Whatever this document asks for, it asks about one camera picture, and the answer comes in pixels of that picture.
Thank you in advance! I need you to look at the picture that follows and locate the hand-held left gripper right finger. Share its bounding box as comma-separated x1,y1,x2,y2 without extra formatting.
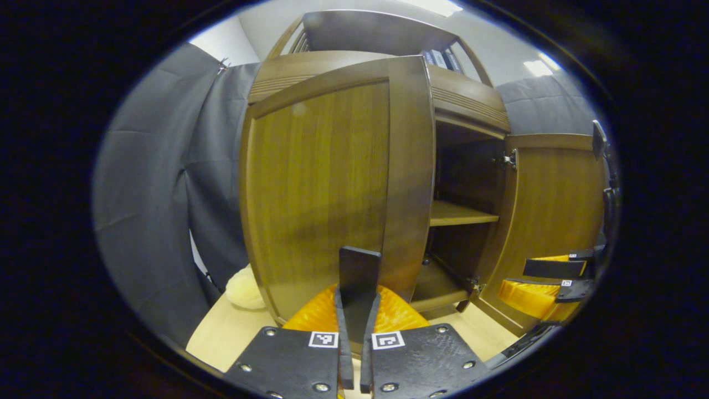
360,285,491,399

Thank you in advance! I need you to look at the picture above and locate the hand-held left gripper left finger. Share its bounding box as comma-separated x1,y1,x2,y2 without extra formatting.
224,284,355,399

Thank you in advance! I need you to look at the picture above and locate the wooden cabinet door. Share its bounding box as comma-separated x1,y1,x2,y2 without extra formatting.
239,55,436,328
471,133,607,337

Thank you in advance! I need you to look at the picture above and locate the black door handle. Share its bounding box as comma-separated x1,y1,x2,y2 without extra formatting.
338,246,383,344

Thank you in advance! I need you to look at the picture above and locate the wooden double-door shoe cabinet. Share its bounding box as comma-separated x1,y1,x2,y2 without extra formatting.
248,10,513,322

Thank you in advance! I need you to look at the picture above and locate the wooden inner shelf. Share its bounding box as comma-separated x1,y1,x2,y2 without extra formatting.
429,199,500,228

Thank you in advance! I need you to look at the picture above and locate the pale yellow plush item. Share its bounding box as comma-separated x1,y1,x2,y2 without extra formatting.
225,264,266,310

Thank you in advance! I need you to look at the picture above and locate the dark grey book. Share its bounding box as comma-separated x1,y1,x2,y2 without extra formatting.
441,50,465,74

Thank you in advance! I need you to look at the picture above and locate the large ceiling light panel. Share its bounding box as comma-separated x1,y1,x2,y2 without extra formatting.
396,0,463,17

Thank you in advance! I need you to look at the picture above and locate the black backdrop cloth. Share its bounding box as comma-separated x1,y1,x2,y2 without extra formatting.
93,43,602,347

